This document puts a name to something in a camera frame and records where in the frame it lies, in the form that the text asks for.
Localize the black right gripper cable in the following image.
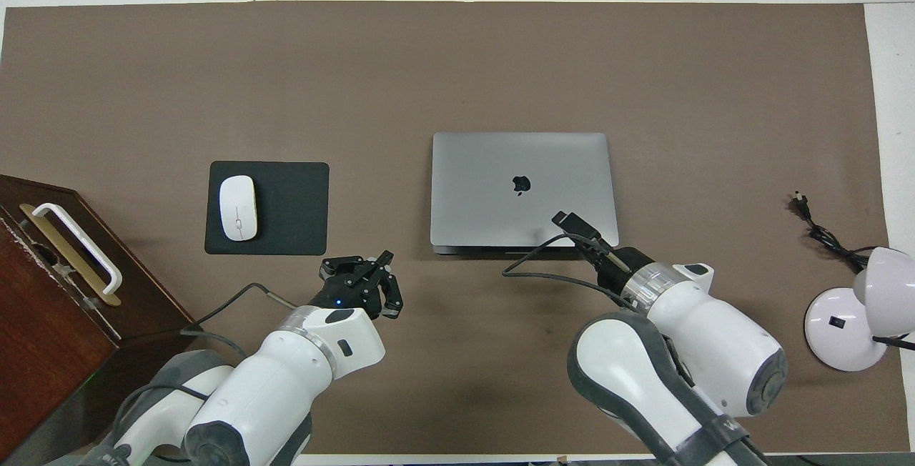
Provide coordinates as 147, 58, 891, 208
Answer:
502, 233, 638, 311

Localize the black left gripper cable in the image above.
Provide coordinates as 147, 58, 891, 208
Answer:
180, 282, 317, 361

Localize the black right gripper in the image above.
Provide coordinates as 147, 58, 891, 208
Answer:
580, 236, 638, 295

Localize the white computer mouse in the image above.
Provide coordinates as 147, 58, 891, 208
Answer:
219, 175, 258, 242

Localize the black mouse pad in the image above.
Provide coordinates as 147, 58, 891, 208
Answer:
204, 161, 330, 257

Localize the dark wooden box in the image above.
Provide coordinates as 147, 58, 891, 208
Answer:
0, 174, 197, 465

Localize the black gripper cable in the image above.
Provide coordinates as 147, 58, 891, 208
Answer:
502, 233, 638, 311
180, 282, 317, 361

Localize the black lamp power cable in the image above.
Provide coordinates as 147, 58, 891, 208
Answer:
790, 193, 870, 274

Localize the grey Apple laptop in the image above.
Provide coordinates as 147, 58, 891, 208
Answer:
430, 132, 620, 257

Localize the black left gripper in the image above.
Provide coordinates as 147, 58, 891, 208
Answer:
312, 249, 404, 321

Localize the brown table mat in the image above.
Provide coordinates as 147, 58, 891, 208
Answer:
0, 1, 910, 456

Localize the brass handle plate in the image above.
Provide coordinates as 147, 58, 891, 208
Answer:
19, 203, 122, 307

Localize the white box handle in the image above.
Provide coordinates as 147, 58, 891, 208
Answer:
31, 203, 124, 297

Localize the white desk lamp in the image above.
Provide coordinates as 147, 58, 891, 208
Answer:
804, 247, 915, 372

